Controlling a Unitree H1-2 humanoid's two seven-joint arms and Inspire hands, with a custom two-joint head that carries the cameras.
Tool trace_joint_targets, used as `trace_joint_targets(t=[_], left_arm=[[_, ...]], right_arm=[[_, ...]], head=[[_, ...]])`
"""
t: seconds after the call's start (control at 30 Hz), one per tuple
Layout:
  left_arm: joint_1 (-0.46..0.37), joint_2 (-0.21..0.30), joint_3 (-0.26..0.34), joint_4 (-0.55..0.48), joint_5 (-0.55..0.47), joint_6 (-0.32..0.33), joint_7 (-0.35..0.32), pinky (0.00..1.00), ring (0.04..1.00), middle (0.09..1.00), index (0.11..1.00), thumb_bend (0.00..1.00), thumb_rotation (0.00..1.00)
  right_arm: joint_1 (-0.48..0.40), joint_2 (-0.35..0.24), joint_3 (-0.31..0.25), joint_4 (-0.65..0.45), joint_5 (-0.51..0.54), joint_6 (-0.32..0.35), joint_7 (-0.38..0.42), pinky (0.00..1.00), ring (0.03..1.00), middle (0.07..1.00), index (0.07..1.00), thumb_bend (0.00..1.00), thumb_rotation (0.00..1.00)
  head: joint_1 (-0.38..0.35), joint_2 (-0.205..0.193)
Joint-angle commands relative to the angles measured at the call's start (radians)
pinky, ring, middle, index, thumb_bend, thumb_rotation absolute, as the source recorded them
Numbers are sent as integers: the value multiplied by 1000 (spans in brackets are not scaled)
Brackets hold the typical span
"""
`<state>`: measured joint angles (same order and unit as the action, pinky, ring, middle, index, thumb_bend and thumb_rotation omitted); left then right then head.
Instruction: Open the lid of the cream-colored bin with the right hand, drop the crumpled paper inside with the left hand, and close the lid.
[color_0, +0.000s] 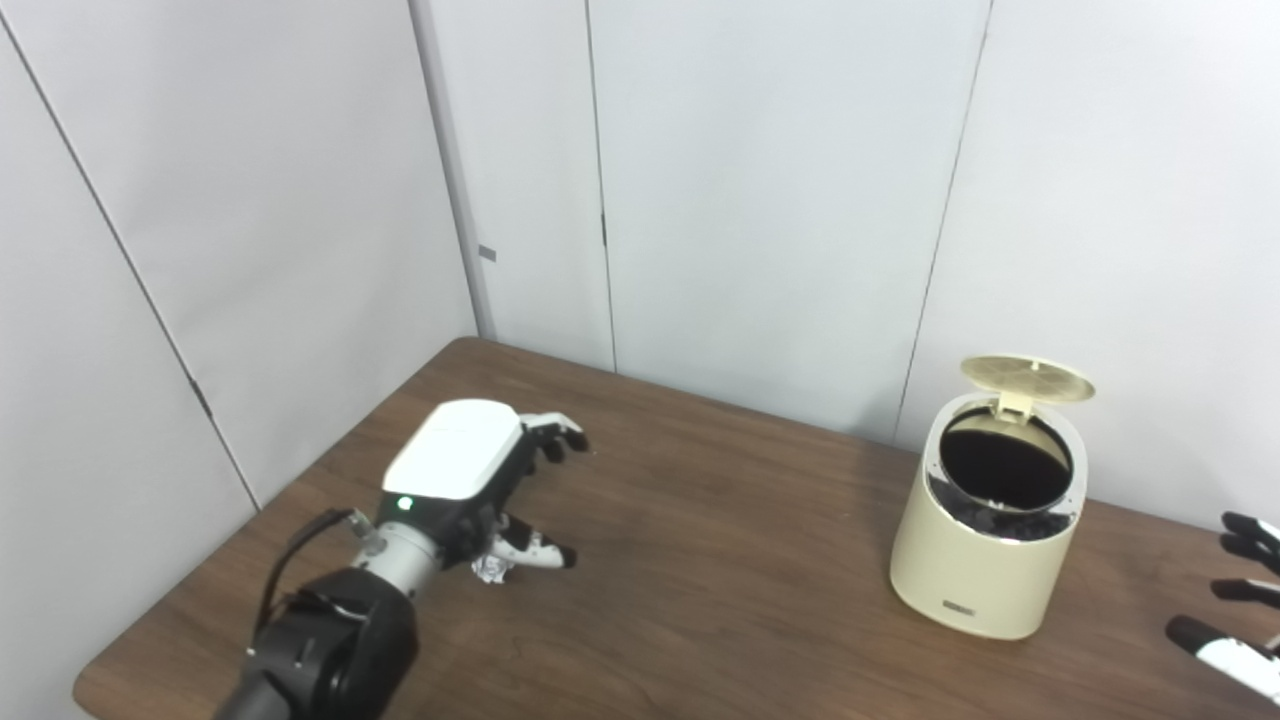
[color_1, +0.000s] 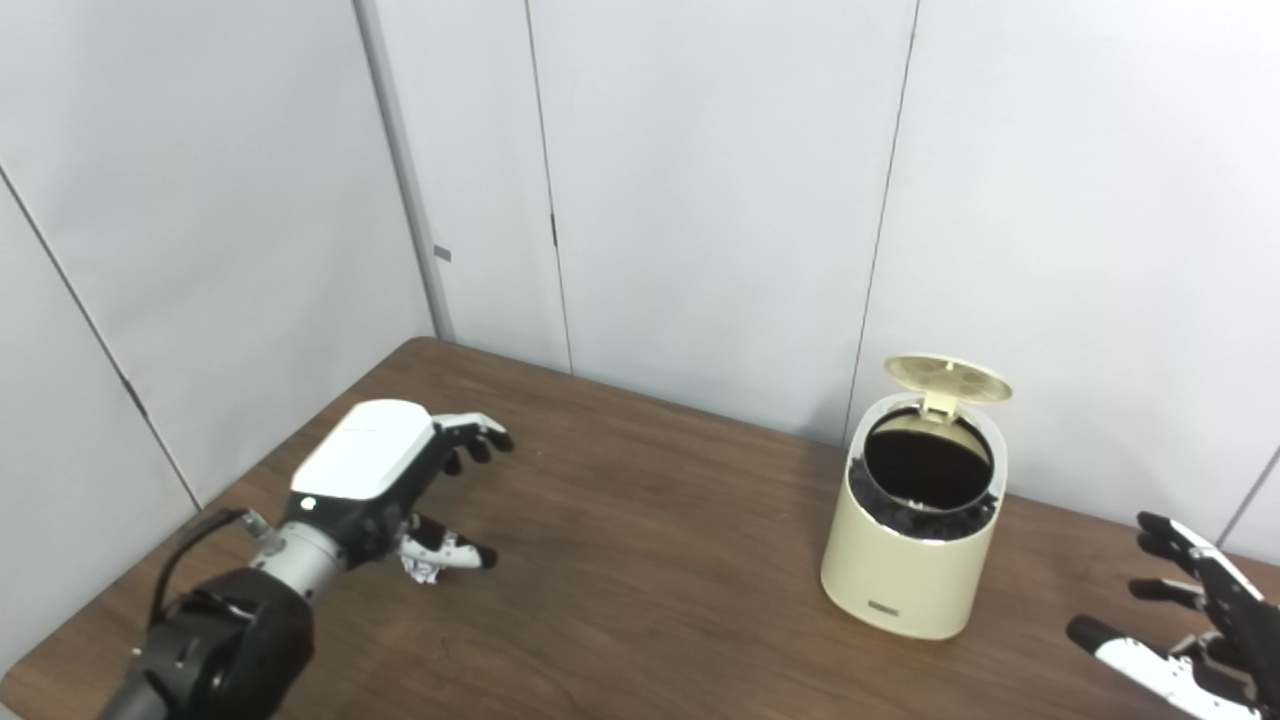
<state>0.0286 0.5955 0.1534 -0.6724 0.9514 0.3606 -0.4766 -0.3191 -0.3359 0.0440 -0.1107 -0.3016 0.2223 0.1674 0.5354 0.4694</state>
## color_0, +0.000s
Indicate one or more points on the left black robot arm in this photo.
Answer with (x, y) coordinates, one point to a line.
(330, 640)

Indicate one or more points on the white paper ball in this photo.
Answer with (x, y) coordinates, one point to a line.
(492, 571)

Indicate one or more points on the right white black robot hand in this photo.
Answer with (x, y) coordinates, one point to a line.
(1240, 655)

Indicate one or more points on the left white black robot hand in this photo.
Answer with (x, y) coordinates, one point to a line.
(455, 450)

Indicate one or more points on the cream-colored bin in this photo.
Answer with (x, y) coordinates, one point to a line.
(970, 570)

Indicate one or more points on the grey wall corner post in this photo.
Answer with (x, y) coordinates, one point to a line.
(455, 170)

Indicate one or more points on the cream round bin lid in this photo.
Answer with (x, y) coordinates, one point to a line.
(1030, 378)

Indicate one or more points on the black bin liner bag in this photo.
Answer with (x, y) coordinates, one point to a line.
(1000, 470)

